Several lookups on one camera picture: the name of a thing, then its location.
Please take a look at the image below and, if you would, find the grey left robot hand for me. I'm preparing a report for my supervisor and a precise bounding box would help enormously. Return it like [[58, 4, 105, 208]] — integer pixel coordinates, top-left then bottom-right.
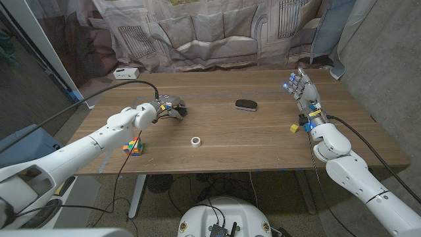
[[149, 94, 188, 121]]

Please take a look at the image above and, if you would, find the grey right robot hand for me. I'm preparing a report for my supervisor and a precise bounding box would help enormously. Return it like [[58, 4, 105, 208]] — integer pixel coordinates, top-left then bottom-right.
[[282, 67, 327, 124]]

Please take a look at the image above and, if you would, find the white power strip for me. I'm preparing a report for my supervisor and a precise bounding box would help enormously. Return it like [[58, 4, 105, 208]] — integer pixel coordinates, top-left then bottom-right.
[[112, 67, 140, 80]]

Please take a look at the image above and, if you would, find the multicolour puzzle cube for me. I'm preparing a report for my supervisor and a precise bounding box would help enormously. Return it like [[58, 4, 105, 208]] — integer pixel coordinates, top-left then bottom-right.
[[122, 136, 145, 157]]

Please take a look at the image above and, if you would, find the pale blue curtain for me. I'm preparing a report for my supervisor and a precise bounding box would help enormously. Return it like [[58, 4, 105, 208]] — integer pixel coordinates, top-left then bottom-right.
[[310, 0, 379, 80]]

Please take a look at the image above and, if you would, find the printed sofa backdrop cloth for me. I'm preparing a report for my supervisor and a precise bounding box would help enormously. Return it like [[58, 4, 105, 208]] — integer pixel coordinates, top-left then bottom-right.
[[24, 0, 358, 108]]

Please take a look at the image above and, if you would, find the black round floor fan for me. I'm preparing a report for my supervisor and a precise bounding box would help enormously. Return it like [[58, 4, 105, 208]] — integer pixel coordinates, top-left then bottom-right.
[[147, 173, 174, 194]]

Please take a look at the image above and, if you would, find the white table leg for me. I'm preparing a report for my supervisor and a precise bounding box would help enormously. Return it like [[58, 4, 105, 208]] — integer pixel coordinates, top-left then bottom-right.
[[127, 174, 147, 218]]

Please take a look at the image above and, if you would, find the grey table leg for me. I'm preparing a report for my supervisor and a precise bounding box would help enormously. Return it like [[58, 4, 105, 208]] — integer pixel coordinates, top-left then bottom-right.
[[294, 170, 317, 215]]

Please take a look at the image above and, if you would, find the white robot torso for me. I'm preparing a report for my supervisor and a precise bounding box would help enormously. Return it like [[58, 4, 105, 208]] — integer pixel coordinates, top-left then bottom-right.
[[177, 196, 273, 237]]

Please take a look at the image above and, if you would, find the black electronics module with antenna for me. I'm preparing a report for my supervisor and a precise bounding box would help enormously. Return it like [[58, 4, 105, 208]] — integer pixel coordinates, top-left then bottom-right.
[[209, 222, 238, 237]]

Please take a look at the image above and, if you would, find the black yellow foot pedal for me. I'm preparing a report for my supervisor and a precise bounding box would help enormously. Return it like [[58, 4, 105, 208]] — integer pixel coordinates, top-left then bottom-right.
[[52, 176, 77, 198]]

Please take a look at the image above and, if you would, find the blue-grey plastic bin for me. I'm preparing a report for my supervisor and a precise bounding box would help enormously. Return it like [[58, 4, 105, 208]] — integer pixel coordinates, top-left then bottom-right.
[[0, 123, 65, 169]]

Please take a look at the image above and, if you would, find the thin braided right arm cable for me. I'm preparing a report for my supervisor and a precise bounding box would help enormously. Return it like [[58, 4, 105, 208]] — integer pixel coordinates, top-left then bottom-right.
[[307, 131, 358, 237]]

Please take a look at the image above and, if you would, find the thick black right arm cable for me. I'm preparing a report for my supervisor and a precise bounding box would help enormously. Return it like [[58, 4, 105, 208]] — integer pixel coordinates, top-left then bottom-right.
[[327, 114, 421, 205]]

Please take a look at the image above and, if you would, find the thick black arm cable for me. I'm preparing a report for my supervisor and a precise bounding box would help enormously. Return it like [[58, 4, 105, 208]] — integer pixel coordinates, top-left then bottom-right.
[[327, 114, 421, 205], [0, 80, 161, 154]]

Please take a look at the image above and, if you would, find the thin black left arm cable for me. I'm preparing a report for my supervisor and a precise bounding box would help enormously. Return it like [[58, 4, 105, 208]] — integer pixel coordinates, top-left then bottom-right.
[[14, 130, 143, 219]]

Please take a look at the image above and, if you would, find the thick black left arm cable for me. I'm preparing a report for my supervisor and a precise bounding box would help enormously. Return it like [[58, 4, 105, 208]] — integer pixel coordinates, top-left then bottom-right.
[[0, 80, 161, 154]]

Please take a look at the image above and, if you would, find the black floor cable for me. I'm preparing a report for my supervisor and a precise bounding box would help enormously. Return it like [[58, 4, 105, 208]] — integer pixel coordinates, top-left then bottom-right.
[[167, 174, 202, 215]]

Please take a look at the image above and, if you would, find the white floor cable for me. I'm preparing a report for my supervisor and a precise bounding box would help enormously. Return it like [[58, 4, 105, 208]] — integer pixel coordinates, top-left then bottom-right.
[[249, 171, 259, 208]]

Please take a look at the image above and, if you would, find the white partition post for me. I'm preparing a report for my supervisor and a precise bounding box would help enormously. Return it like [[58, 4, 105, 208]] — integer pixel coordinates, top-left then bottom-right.
[[0, 0, 97, 109]]

